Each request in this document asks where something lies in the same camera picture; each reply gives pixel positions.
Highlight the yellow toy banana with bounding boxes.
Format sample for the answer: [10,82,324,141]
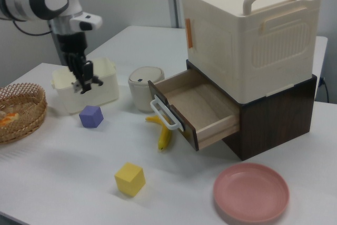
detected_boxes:
[145,115,173,152]

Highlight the woven wicker basket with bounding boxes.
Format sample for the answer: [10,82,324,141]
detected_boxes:
[0,83,48,144]

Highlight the black wall power cable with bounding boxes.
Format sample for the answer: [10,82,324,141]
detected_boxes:
[319,76,330,103]

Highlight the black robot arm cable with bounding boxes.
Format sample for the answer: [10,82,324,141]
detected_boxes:
[12,21,54,37]

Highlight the orange glazed toy bread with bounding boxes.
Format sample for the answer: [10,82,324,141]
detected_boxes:
[0,111,20,126]

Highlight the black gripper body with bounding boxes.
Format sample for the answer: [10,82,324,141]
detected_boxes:
[56,31,88,57]

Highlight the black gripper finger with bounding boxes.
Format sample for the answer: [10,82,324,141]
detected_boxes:
[65,53,86,95]
[82,61,104,92]

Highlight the cream mini trash can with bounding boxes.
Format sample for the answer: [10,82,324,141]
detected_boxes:
[127,66,166,113]

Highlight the pink plastic plate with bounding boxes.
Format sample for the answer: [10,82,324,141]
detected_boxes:
[213,163,290,223]

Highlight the black and white panda toy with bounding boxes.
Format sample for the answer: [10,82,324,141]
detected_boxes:
[71,81,83,94]

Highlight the white plastic bin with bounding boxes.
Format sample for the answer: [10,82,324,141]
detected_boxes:
[51,57,120,116]

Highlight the dark brown wooden cabinet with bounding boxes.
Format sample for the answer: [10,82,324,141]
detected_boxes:
[185,60,318,162]

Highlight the cream plastic storage box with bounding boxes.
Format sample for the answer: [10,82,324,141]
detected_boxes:
[180,0,322,105]

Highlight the wooden drawer with white handle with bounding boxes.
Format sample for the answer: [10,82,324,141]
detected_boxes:
[147,69,241,152]

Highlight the purple foam cube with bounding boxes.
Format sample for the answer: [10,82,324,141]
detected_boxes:
[78,105,104,129]

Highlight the yellow foam cube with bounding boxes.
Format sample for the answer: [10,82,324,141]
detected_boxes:
[114,162,146,198]

